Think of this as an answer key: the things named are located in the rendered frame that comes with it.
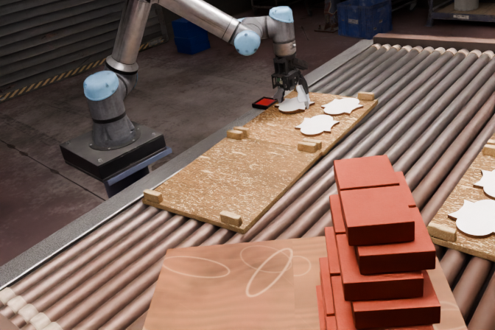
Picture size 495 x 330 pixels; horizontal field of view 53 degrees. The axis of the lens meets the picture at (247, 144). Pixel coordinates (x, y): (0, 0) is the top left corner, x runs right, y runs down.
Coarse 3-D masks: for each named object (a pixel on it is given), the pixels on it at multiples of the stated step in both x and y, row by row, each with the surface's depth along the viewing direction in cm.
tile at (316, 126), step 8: (304, 120) 167; (312, 120) 166; (320, 120) 165; (328, 120) 164; (296, 128) 163; (304, 128) 161; (312, 128) 160; (320, 128) 159; (328, 128) 159; (312, 136) 157
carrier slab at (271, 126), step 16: (288, 96) 190; (320, 96) 186; (336, 96) 183; (352, 96) 181; (272, 112) 179; (304, 112) 175; (320, 112) 173; (352, 112) 169; (368, 112) 171; (256, 128) 169; (272, 128) 167; (288, 128) 165; (336, 128) 160; (288, 144) 155
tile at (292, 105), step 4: (284, 100) 184; (288, 100) 184; (292, 100) 183; (296, 100) 183; (280, 104) 181; (284, 104) 181; (288, 104) 180; (292, 104) 180; (296, 104) 179; (300, 104) 179; (312, 104) 179; (280, 108) 177; (284, 108) 177; (288, 108) 176; (292, 108) 176; (296, 108) 175; (300, 108) 175; (304, 108) 174; (284, 112) 175; (288, 112) 174; (292, 112) 174
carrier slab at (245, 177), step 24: (216, 144) 162; (240, 144) 160; (264, 144) 157; (192, 168) 150; (216, 168) 148; (240, 168) 146; (264, 168) 144; (288, 168) 142; (168, 192) 140; (192, 192) 138; (216, 192) 136; (240, 192) 134; (264, 192) 132; (192, 216) 128; (216, 216) 126
